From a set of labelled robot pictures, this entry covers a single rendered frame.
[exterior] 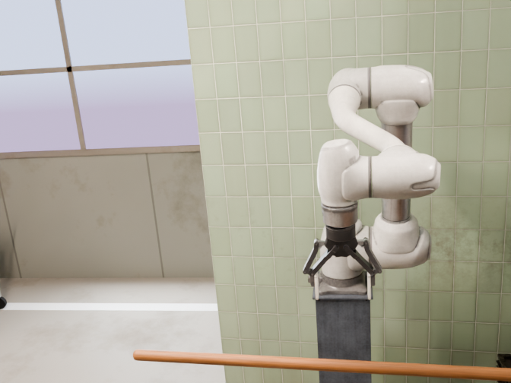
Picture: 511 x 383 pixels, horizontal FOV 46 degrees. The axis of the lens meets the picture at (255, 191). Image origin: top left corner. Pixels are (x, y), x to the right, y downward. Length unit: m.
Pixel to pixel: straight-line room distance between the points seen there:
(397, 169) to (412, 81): 0.54
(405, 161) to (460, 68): 1.14
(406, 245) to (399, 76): 0.61
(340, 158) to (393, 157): 0.13
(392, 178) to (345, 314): 0.96
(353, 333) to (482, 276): 0.74
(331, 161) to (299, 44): 1.17
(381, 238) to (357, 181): 0.77
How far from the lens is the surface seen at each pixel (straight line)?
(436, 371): 1.57
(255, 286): 2.93
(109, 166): 4.61
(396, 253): 2.21
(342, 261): 2.23
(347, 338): 2.37
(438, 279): 2.83
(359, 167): 1.45
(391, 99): 1.94
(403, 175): 1.45
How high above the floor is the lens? 2.10
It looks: 19 degrees down
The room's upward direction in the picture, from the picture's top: 5 degrees counter-clockwise
